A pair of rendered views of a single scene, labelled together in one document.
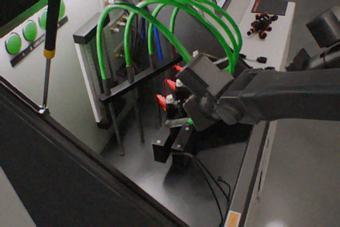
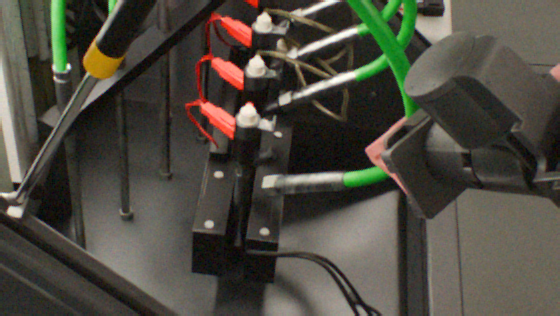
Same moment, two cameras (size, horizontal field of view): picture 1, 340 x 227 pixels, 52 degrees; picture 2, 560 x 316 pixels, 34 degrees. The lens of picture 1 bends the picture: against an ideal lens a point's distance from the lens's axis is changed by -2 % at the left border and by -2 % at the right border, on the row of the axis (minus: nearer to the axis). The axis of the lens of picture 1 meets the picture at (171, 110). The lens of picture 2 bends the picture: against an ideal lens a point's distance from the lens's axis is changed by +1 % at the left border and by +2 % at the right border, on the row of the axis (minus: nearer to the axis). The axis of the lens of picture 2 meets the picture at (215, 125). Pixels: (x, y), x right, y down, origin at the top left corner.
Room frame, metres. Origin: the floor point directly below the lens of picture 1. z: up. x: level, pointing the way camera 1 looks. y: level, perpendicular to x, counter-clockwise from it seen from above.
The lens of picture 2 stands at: (0.12, 0.25, 1.80)
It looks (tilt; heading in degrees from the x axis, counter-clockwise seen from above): 44 degrees down; 342
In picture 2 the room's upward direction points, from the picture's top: 3 degrees clockwise
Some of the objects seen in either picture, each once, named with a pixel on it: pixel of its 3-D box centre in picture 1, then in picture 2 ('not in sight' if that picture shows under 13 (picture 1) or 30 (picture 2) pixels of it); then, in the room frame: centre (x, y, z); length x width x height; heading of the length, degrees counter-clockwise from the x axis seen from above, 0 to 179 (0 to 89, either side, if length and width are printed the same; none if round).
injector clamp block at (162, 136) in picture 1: (186, 127); (249, 171); (0.89, -0.05, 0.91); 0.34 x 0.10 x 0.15; 156
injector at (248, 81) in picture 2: (184, 111); (259, 136); (0.85, -0.04, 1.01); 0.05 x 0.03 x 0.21; 66
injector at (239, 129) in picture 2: (175, 128); (251, 185); (0.78, -0.01, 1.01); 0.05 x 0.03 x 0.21; 66
